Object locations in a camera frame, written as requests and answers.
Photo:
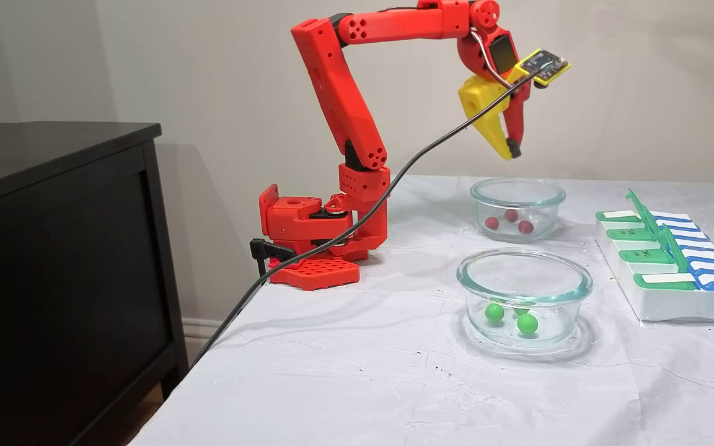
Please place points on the red ball pill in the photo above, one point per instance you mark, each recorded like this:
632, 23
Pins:
491, 223
525, 227
511, 215

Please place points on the weekly pill organizer box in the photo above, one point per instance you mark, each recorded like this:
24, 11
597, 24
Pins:
673, 306

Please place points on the glass bowl with embossed logo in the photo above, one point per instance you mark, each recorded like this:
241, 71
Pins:
543, 210

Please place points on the clear glass bowl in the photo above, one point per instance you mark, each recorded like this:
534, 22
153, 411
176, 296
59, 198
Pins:
555, 310

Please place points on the black table clamp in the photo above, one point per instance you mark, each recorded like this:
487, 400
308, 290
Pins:
270, 249

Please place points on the white table cover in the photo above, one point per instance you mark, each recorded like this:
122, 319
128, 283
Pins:
363, 384

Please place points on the black wooden cabinet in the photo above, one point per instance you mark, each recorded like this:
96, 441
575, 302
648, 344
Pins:
53, 279

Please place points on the camera board on yellow mount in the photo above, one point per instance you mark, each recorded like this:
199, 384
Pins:
543, 64

